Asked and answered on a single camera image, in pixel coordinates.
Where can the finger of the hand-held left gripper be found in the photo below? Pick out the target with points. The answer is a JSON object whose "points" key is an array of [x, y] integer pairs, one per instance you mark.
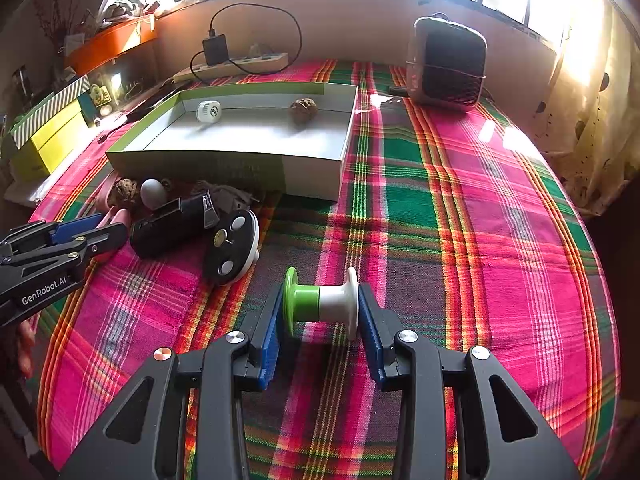
{"points": [[100, 245], [75, 229]]}

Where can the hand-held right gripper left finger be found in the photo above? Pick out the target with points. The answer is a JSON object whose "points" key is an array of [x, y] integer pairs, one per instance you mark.
{"points": [[270, 355]]}

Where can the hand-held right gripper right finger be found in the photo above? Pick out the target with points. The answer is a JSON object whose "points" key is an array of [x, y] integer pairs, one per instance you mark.
{"points": [[372, 355]]}

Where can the pink capsule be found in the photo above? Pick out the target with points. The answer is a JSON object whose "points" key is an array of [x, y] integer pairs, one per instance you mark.
{"points": [[117, 217]]}

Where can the pink clip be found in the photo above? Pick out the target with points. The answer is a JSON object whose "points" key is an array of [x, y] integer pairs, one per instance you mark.
{"points": [[104, 194]]}

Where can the large dark walnut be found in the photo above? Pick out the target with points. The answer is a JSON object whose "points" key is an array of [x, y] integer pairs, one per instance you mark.
{"points": [[123, 193]]}

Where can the black device with clear cap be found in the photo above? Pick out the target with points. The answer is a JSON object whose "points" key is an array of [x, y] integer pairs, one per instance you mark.
{"points": [[165, 227]]}

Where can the green and white spool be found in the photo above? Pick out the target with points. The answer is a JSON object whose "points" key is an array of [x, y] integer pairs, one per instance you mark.
{"points": [[320, 302]]}

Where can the black disc with white buttons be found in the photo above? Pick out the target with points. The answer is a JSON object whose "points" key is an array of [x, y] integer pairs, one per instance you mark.
{"points": [[230, 250]]}

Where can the shallow cardboard box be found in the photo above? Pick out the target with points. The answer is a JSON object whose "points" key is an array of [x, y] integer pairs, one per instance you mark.
{"points": [[240, 135]]}

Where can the person's left hand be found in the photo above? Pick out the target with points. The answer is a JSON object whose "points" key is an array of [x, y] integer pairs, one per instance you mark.
{"points": [[25, 347]]}

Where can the white sheet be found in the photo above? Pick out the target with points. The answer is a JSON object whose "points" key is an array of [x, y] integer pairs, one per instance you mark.
{"points": [[22, 191]]}

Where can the striped box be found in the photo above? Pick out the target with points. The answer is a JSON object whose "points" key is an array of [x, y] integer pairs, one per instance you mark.
{"points": [[47, 110]]}

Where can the small colourful toy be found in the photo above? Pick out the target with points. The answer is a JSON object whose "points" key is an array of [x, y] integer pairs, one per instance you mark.
{"points": [[102, 102]]}

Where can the plaid blanket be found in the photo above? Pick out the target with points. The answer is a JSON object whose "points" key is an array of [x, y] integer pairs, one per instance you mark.
{"points": [[450, 240]]}

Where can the dark brown cloth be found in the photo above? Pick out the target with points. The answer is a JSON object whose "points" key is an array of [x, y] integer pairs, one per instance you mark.
{"points": [[232, 195]]}

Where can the small white jar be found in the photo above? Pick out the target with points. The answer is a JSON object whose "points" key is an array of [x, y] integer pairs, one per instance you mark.
{"points": [[208, 112]]}

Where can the orange shelf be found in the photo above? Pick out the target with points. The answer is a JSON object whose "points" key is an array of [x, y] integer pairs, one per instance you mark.
{"points": [[107, 47]]}

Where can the black charger adapter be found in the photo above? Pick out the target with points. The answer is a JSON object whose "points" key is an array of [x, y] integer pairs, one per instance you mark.
{"points": [[216, 50]]}

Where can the beige power strip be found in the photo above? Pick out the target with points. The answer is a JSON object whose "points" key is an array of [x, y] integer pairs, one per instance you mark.
{"points": [[250, 66]]}

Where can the small brown walnut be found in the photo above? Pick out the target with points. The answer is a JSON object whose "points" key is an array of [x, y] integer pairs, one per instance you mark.
{"points": [[304, 110]]}

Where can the small black object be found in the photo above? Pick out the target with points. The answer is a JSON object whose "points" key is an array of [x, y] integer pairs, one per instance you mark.
{"points": [[398, 91]]}

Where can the grey fan heater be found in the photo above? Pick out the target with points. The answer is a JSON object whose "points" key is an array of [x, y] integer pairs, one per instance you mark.
{"points": [[447, 67]]}

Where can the cream dotted curtain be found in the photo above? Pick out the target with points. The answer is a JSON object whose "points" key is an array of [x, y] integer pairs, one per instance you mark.
{"points": [[595, 125]]}

